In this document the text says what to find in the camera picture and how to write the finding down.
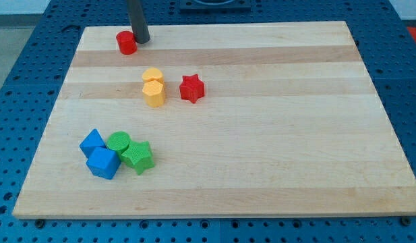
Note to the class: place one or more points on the red star block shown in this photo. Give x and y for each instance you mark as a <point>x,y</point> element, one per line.
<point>191,88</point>

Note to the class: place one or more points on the green star block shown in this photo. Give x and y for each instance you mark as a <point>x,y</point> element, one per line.
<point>138,156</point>

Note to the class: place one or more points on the light wooden board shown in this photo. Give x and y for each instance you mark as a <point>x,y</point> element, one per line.
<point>291,125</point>

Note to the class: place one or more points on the yellow hexagon block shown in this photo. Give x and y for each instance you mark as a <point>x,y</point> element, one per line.
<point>154,93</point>

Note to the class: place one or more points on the yellow heart block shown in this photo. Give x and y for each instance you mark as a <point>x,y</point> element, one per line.
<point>153,74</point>

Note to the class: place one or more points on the green cylinder block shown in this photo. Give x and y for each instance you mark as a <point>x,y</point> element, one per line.
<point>118,142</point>

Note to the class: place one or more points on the red cylinder block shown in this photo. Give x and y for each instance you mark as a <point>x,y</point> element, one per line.
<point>126,42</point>

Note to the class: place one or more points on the blue cube block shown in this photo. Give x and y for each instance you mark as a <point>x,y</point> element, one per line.
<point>103,163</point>

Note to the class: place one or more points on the grey cylindrical pointer rod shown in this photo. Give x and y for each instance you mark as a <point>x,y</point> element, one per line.
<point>138,22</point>

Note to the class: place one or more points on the blue triangle block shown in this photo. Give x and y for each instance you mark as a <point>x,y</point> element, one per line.
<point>91,141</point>

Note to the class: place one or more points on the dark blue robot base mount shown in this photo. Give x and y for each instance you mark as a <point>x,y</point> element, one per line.
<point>213,5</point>

